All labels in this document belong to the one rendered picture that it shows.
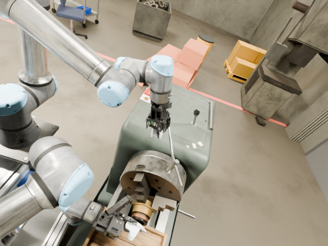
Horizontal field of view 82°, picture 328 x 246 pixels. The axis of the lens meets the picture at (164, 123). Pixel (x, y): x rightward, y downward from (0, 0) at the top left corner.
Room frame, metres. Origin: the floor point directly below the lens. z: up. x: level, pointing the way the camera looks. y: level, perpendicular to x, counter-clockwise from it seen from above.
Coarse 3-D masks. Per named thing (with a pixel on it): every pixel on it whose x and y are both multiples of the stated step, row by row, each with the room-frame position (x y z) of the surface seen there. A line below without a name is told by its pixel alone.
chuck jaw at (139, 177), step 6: (138, 168) 0.48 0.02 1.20; (144, 168) 0.48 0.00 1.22; (138, 174) 0.45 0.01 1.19; (138, 180) 0.42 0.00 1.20; (144, 180) 0.44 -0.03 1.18; (138, 186) 0.42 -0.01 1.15; (144, 186) 0.43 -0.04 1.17; (150, 186) 0.46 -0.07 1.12; (138, 192) 0.40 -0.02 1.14; (144, 192) 0.41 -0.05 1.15; (138, 198) 0.38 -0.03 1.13; (144, 198) 0.39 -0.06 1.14
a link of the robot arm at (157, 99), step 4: (152, 92) 0.53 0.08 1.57; (152, 96) 0.53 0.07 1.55; (156, 96) 0.53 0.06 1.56; (160, 96) 0.53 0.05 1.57; (164, 96) 0.54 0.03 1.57; (168, 96) 0.55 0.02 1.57; (152, 100) 0.53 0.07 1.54; (156, 100) 0.53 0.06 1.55; (160, 100) 0.53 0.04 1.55; (164, 100) 0.54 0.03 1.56; (168, 100) 0.55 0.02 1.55
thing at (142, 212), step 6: (138, 204) 0.37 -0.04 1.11; (144, 204) 0.37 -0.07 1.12; (150, 204) 0.39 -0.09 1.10; (138, 210) 0.34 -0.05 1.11; (144, 210) 0.35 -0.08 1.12; (150, 210) 0.37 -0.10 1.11; (132, 216) 0.32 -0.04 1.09; (138, 216) 0.32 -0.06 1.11; (144, 216) 0.33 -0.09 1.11; (150, 216) 0.35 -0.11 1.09; (138, 222) 0.32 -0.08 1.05; (144, 222) 0.31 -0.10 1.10
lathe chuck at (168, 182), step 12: (144, 156) 0.54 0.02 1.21; (132, 168) 0.47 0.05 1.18; (156, 168) 0.49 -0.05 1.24; (120, 180) 0.46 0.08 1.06; (132, 180) 0.46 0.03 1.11; (156, 180) 0.46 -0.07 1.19; (168, 180) 0.46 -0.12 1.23; (132, 192) 0.46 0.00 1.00; (168, 192) 0.46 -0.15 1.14; (180, 192) 0.46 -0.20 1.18
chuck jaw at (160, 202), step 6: (156, 192) 0.46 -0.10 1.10; (156, 198) 0.43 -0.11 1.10; (162, 198) 0.44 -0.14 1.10; (168, 198) 0.45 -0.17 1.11; (156, 204) 0.41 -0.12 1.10; (162, 204) 0.42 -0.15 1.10; (168, 204) 0.43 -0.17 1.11; (174, 204) 0.44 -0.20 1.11; (156, 210) 0.38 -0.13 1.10; (162, 210) 0.40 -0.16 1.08
